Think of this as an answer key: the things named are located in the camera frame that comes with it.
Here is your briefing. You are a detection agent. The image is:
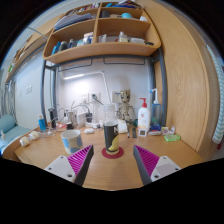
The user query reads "teal pillow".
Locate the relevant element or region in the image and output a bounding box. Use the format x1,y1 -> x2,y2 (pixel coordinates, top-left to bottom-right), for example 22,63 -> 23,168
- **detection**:
0,114 -> 17,134

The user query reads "white round roll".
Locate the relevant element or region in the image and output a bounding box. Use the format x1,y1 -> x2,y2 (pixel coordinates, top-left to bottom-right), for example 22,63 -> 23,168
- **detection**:
19,136 -> 31,148
29,130 -> 41,141

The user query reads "clear drink bottle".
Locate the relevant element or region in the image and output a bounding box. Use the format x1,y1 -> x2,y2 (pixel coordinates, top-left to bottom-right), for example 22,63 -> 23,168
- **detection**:
102,103 -> 120,156

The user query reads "wooden shelf unit with items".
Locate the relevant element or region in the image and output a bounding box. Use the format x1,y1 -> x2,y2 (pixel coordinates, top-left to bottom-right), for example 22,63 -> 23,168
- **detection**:
42,1 -> 162,65

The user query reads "green flat packet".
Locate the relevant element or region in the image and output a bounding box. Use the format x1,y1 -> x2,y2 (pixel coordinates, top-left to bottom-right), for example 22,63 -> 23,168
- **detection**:
163,133 -> 182,143

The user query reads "wooden wardrobe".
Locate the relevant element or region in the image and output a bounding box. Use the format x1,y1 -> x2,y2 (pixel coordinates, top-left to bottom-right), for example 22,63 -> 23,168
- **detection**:
143,0 -> 221,158

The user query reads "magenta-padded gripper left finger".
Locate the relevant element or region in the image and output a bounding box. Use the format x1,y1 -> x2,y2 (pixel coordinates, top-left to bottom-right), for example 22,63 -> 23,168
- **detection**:
43,144 -> 95,187

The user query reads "black electric shaver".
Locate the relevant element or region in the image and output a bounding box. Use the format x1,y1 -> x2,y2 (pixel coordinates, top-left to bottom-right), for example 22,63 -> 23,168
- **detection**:
48,107 -> 58,129

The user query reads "blue tube bottle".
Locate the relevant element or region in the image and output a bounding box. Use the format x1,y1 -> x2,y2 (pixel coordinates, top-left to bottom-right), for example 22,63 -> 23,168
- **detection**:
37,114 -> 47,133

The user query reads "clear blue wash bottle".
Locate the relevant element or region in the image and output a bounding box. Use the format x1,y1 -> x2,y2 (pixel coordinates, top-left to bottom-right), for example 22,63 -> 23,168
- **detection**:
149,88 -> 163,128

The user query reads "white desk lamp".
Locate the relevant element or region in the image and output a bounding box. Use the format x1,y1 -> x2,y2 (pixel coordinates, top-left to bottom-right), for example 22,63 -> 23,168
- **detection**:
63,70 -> 113,124

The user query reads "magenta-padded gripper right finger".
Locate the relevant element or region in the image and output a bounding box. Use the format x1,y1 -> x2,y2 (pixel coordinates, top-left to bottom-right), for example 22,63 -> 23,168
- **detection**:
133,144 -> 182,187

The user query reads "grey metal bed frame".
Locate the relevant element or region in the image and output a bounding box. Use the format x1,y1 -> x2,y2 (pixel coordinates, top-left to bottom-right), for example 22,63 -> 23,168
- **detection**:
39,48 -> 168,126

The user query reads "white mug with blue patches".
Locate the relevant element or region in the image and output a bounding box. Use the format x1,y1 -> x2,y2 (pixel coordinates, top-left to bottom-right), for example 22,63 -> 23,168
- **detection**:
60,129 -> 84,155

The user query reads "flat round red coaster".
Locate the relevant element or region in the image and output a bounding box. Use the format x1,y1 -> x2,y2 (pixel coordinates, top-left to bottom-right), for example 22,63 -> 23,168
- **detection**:
101,146 -> 125,160

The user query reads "striped hanging towel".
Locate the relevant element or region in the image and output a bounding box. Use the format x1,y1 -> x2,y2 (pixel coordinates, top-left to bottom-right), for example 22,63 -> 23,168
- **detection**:
206,44 -> 224,145

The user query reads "white crumpled bag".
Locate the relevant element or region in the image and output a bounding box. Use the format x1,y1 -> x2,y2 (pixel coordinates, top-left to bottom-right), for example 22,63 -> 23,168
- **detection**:
117,118 -> 129,134

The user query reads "tree creature figurine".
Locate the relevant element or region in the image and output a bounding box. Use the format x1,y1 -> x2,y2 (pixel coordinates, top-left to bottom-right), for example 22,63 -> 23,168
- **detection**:
117,88 -> 137,126

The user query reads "white lotion bottle, red pump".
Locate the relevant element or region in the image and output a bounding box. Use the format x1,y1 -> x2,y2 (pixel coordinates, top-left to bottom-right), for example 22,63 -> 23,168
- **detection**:
137,97 -> 151,132

